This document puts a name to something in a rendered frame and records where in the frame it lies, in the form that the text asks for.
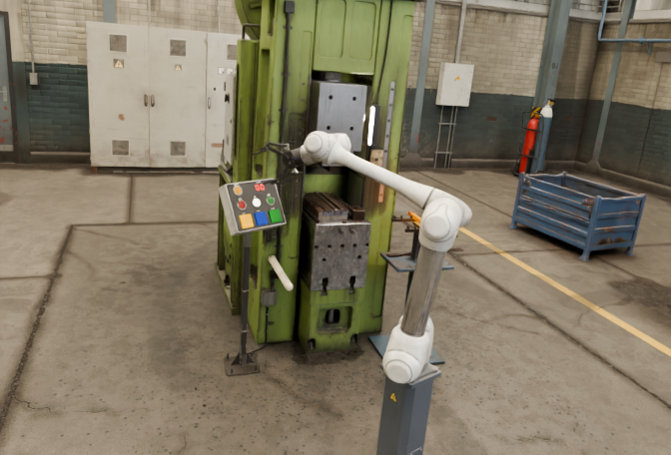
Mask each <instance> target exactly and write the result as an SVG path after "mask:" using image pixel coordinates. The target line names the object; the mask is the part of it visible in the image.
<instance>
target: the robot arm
mask: <svg viewBox="0 0 671 455"><path fill-rule="evenodd" d="M266 144H267V145H266V146H265V147H264V148H260V151H259V152H256V153H253V155H256V154H260V153H263V152H266V151H272V152H274V153H276V154H278V155H280V156H282V157H283V161H284V165H285V166H286V167H285V169H284V171H283V173H282V174H281V176H280V177H279V178H277V179H274V180H270V181H267V182H264V183H263V185H265V184H269V183H271V184H272V185H274V184H280V186H281V187H282V186H283V185H284V184H285V183H286V182H287V181H288V180H289V179H290V178H291V177H292V176H294V175H296V174H297V173H298V171H297V169H296V167H298V166H301V165H311V164H314V163H318V162H323V163H326V164H329V165H330V164H332V163H338V164H341V165H343V166H346V167H348V168H350V169H352V170H354V171H356V172H359V173H361V174H363V175H365V176H367V177H369V178H371V179H373V180H375V181H377V182H379V183H381V184H383V185H385V186H387V187H389V188H391V189H393V190H395V191H397V192H399V193H400V194H402V195H404V196H405V197H407V198H408V199H409V200H411V201H412V202H413V203H415V204H416V205H417V206H419V207H420V208H421V209H422V210H424V212H423V214H422V217H421V220H420V228H419V237H418V238H419V242H420V244H421V246H420V250H419V254H418V258H417V262H416V266H415V270H414V274H413V278H412V282H411V286H410V289H409V293H408V297H407V301H406V305H405V309H404V313H403V316H402V317H401V318H400V320H399V322H398V326H396V327H395V328H394V329H393V330H392V333H391V336H390V339H389V342H388V345H387V348H386V352H385V354H384V357H383V360H382V365H383V369H384V372H385V374H386V376H387V377H388V378H389V379H391V380H392V381H394V382H396V383H402V384H406V383H414V382H415V381H416V380H418V379H420V378H422V377H425V376H427V375H429V374H431V373H436V372H437V371H438V368H437V367H436V366H434V365H432V364H430V363H429V360H430V359H431V358H432V354H431V348H432V342H433V324H432V321H431V318H430V316H429V315H430V311H431V307H432V304H433V300H434V296H435V293H436V289H437V285H438V282H439V278H440V274H441V271H442V267H443V263H444V260H445V256H446V252H447V251H448V250H449V249H451V247H452V245H453V243H454V240H455V238H456V235H457V233H458V230H459V228H463V227H465V226H467V224H468V223H469V221H470V219H471V216H472V212H471V209H470V208H469V207H468V206H467V205H466V204H465V203H464V202H463V201H461V200H459V199H458V198H456V197H454V196H452V195H450V194H448V193H446V192H443V191H440V190H438V189H435V188H433V187H429V186H425V185H422V184H419V183H416V182H413V181H410V180H408V179H405V178H403V177H401V176H399V175H397V174H394V173H392V172H390V171H388V170H385V169H383V168H381V167H379V166H377V165H374V164H372V163H370V162H368V161H365V160H363V159H361V158H359V157H357V156H355V155H353V154H351V153H350V140H349V138H348V136H347V135H346V134H327V133H325V132H321V131H315V132H312V133H310V134H308V136H307V138H306V140H305V142H304V145H303V146H301V147H300V148H297V149H294V150H290V148H289V145H290V144H279V143H273V142H266ZM270 146H274V147H280V148H284V149H286V150H287V151H286V152H285V153H284V152H281V151H279V150H277V149H275V148H273V147H270ZM289 168H291V169H294V170H293V171H292V173H291V174H290V175H289V176H288V177H287V178H286V179H285V180H284V181H283V182H282V179H283V178H284V176H285V174H286V173H287V171H288V169H289Z"/></svg>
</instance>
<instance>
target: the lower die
mask: <svg viewBox="0 0 671 455"><path fill-rule="evenodd" d="M321 193H322V194H324V195H325V196H326V197H327V198H328V199H330V200H331V201H332V202H333V203H334V204H336V205H337V206H338V207H339V211H335V208H334V207H333V206H332V205H330V204H329V203H328V202H327V201H326V200H325V199H323V198H322V197H321V196H320V195H319V194H318V193H316V192H313V193H307V194H308V195H309V196H311V198H313V200H315V201H316V202H317V203H318V204H319V205H320V207H319V205H317V204H316V203H315V202H314V201H313V202H314V203H315V204H314V203H313V202H312V201H311V199H309V197H307V195H304V196H305V205H307V206H308V207H310V209H312V211H313V212H314V213H315V216H316V217H317V218H318V219H319V220H320V222H334V221H341V220H347V215H348V209H347V208H346V207H344V206H343V205H341V204H340V203H339V201H337V200H335V198H333V196H331V195H330V194H329V193H323V192H321ZM306 197H307V203H306ZM308 199H309V204H308ZM310 201H311V206H310ZM312 203H313V208H312ZM314 205H315V211H314ZM330 219H332V220H331V221H330Z"/></svg>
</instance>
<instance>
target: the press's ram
mask: <svg viewBox="0 0 671 455"><path fill-rule="evenodd" d="M366 88H367V86H365V85H360V84H355V83H350V82H345V81H341V82H340V83H339V82H325V81H319V79H312V84H311V99H310V114H309V129H308V134H310V133H312V132H315V131H321V132H325V133H327V134H346V135H347V136H348V138H349V140H350V150H351V151H352V152H360V151H361V141H362V130H363V121H364V118H365V115H364V109H365V98H366Z"/></svg>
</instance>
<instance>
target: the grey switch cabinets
mask: <svg viewBox="0 0 671 455"><path fill-rule="evenodd" d="M238 39H242V35H234V34H223V33H212V32H201V31H190V30H179V29H168V28H157V27H146V26H135V25H124V24H113V23H102V22H91V21H86V43H87V69H88V94H89V120H90V130H89V134H90V145H91V157H90V160H91V166H92V173H209V174H219V173H220V172H219V170H218V166H219V165H220V164H221V153H222V148H223V139H224V138H225V107H226V102H225V94H226V91H224V82H226V74H229V73H230V74H236V65H237V40H238Z"/></svg>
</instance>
